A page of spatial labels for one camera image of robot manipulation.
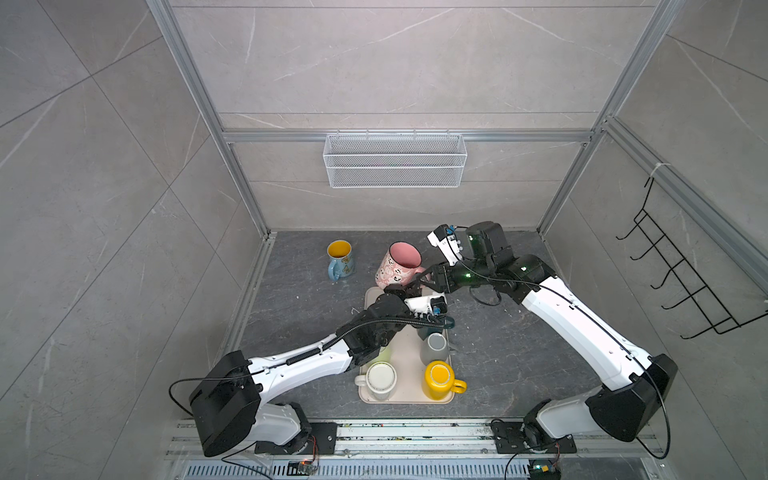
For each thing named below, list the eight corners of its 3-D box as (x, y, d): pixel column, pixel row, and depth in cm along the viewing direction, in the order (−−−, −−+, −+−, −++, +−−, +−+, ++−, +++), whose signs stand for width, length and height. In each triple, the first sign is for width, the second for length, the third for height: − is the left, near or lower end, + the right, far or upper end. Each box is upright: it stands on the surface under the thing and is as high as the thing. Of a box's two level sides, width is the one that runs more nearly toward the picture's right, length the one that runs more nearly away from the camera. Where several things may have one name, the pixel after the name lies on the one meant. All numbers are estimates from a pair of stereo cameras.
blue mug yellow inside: (329, 284, 105) (324, 266, 97) (333, 258, 113) (329, 239, 105) (353, 284, 105) (350, 266, 97) (356, 258, 113) (353, 239, 105)
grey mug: (420, 364, 87) (423, 352, 79) (419, 345, 90) (422, 332, 83) (443, 364, 87) (448, 352, 79) (441, 345, 90) (446, 332, 83)
